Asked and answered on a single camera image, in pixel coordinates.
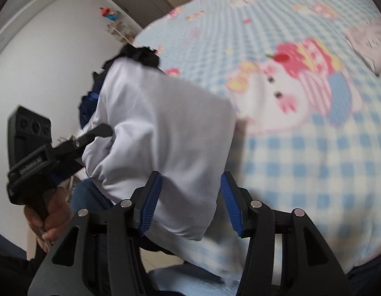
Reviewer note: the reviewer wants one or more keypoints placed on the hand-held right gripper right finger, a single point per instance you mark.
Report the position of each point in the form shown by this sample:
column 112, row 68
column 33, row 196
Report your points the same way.
column 232, row 209

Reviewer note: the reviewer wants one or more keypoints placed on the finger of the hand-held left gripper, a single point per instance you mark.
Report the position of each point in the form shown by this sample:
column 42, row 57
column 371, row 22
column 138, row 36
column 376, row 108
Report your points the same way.
column 65, row 168
column 95, row 132

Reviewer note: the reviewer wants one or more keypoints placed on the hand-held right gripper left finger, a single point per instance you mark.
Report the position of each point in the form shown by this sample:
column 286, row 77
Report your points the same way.
column 150, row 209

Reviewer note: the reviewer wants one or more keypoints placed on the white shirt with navy trim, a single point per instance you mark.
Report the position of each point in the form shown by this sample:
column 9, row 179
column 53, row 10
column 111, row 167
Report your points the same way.
column 153, row 123

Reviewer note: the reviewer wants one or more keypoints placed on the person's left hand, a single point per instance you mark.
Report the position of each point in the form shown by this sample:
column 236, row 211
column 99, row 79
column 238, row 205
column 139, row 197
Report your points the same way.
column 56, row 209

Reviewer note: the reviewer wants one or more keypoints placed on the navy garment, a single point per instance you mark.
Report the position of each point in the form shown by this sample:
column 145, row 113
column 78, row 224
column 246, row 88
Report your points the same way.
column 88, row 104

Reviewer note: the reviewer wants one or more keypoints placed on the light blue fluffy cloth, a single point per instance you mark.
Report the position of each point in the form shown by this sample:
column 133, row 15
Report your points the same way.
column 184, row 280

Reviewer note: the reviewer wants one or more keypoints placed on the blue checked printed blanket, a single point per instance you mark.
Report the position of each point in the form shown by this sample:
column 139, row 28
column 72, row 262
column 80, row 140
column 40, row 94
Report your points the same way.
column 301, row 160

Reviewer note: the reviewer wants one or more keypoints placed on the black garment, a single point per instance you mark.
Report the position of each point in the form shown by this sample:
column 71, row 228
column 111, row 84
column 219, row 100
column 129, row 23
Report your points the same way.
column 141, row 56

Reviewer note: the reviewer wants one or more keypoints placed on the white shelf rack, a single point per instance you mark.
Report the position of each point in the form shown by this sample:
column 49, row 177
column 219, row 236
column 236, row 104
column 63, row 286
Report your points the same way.
column 119, row 30

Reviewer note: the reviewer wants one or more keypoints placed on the red-haired doll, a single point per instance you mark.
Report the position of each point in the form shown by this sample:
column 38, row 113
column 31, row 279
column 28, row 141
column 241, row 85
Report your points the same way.
column 109, row 14

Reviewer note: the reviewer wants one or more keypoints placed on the pink folded printed garment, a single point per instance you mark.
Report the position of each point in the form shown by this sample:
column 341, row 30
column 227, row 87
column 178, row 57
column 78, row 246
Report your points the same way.
column 369, row 40

